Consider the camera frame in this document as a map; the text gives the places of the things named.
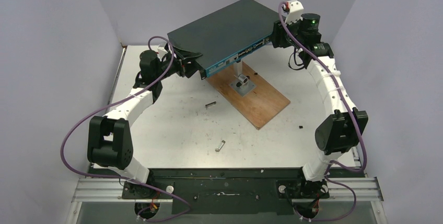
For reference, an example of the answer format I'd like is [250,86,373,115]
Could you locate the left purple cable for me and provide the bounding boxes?
[60,36,193,223]

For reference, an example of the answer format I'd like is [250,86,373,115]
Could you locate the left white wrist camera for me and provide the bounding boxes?
[157,42,169,56]

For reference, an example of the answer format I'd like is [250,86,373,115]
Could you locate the purple cable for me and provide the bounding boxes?
[60,36,193,223]
[277,1,368,222]

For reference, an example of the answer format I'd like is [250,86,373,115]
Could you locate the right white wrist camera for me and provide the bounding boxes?
[282,0,304,25]

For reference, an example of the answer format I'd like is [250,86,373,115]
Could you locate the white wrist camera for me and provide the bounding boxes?
[157,42,169,56]
[282,0,304,25]

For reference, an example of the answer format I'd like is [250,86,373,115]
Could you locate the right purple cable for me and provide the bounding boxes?
[277,1,368,222]

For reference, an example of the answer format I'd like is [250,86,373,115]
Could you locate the wooden base board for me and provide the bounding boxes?
[206,62,290,130]

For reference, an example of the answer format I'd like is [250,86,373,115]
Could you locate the teal grey network switch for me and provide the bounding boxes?
[167,0,278,79]

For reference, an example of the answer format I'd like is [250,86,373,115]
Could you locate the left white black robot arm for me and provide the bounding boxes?
[87,45,202,198]

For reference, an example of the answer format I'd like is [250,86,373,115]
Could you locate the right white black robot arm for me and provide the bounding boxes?
[271,14,368,197]

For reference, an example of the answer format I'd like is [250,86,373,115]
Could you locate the dark transceiver module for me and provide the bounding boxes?
[205,101,217,109]

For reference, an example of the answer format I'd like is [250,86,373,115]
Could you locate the aluminium frame rail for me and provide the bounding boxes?
[72,178,383,203]

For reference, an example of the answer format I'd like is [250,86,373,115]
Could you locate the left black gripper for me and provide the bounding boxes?
[156,47,204,81]

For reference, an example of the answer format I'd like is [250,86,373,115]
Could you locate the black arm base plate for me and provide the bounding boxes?
[122,168,365,216]

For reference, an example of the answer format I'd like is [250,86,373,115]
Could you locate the metal switch mounting stand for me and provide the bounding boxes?
[229,61,256,97]

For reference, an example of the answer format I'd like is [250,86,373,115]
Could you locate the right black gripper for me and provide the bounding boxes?
[269,15,303,49]

